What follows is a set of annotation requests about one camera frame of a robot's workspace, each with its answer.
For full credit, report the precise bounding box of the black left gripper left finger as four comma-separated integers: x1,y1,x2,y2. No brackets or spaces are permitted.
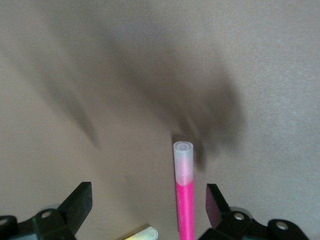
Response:
17,181,94,240

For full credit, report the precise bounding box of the pink marker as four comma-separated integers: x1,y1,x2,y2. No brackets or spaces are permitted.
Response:
173,141,196,240

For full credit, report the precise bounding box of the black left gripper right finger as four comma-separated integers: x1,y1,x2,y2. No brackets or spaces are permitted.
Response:
199,183,270,240

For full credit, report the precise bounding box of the yellow marker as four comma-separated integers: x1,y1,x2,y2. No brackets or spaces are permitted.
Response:
123,225,159,240

